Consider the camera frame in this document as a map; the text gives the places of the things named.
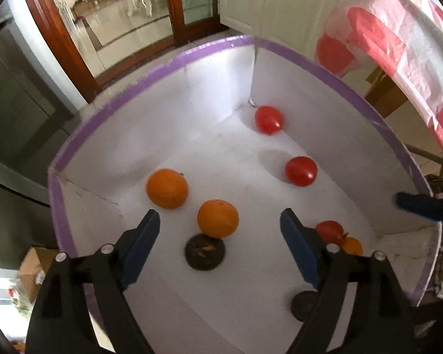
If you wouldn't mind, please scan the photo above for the dark passion fruit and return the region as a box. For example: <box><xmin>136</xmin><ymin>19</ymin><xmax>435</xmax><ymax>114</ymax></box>
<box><xmin>184</xmin><ymin>233</ymin><xmax>226</xmax><ymax>271</ymax></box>
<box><xmin>290</xmin><ymin>291</ymin><xmax>319</xmax><ymax>322</ymax></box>

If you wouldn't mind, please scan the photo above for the small orange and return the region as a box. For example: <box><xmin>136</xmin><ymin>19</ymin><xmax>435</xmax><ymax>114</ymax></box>
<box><xmin>341</xmin><ymin>237</ymin><xmax>363</xmax><ymax>257</ymax></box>

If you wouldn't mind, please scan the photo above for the small red tomato back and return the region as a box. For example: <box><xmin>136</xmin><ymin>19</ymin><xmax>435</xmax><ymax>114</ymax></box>
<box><xmin>315</xmin><ymin>221</ymin><xmax>346</xmax><ymax>246</ymax></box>

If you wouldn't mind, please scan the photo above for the small red tomato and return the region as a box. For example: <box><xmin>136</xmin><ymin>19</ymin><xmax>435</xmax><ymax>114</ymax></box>
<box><xmin>315</xmin><ymin>221</ymin><xmax>346</xmax><ymax>246</ymax></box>
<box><xmin>285</xmin><ymin>156</ymin><xmax>318</xmax><ymax>187</ymax></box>

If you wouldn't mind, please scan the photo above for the lone orange mandarin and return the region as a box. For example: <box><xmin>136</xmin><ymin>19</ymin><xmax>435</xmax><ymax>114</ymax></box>
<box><xmin>145</xmin><ymin>169</ymin><xmax>189</xmax><ymax>209</ymax></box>

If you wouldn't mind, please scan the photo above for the large orange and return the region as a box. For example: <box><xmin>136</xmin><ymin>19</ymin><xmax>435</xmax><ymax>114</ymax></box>
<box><xmin>197</xmin><ymin>199</ymin><xmax>239</xmax><ymax>238</ymax></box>

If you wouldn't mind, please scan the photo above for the large red tomato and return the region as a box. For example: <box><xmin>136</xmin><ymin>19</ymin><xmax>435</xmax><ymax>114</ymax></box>
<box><xmin>254</xmin><ymin>106</ymin><xmax>284</xmax><ymax>135</ymax></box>

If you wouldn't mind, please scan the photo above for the white kitchen cabinet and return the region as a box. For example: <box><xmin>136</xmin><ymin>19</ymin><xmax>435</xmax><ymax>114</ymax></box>
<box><xmin>220</xmin><ymin>0</ymin><xmax>340</xmax><ymax>59</ymax></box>

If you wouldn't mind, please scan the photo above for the cardboard box on floor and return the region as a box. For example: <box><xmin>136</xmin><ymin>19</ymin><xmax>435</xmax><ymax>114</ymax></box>
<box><xmin>19</xmin><ymin>247</ymin><xmax>59</xmax><ymax>304</ymax></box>

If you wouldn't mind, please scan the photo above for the red white checkered tablecloth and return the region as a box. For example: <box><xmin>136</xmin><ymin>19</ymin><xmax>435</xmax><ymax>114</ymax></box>
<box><xmin>315</xmin><ymin>0</ymin><xmax>443</xmax><ymax>150</ymax></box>

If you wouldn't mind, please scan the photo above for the white box purple rim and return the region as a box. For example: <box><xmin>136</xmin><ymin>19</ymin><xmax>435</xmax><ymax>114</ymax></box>
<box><xmin>48</xmin><ymin>35</ymin><xmax>441</xmax><ymax>353</ymax></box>

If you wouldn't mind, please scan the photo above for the red wooden door frame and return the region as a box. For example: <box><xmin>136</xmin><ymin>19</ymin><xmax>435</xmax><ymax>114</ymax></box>
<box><xmin>25</xmin><ymin>0</ymin><xmax>228</xmax><ymax>104</ymax></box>

